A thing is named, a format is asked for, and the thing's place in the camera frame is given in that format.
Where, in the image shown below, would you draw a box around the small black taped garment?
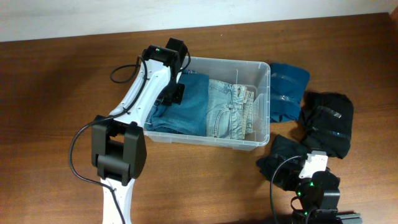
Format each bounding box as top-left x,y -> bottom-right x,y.
256,134 -> 307,188

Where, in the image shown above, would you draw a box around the dark blue jeans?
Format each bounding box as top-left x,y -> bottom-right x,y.
144,70 -> 210,136

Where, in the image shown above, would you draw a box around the clear plastic storage container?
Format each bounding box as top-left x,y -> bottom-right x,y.
144,57 -> 271,151

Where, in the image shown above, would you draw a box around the light blue jeans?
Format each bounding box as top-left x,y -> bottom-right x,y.
206,79 -> 254,140

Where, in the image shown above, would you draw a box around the large black taped garment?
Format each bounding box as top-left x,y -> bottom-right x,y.
299,91 -> 354,159

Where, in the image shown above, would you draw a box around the teal cloth bundle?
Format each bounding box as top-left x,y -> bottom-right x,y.
270,63 -> 310,123

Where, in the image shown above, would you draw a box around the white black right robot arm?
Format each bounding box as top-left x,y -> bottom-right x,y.
272,154 -> 363,224

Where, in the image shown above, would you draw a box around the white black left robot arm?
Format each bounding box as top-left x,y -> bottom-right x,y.
91,38 -> 190,223

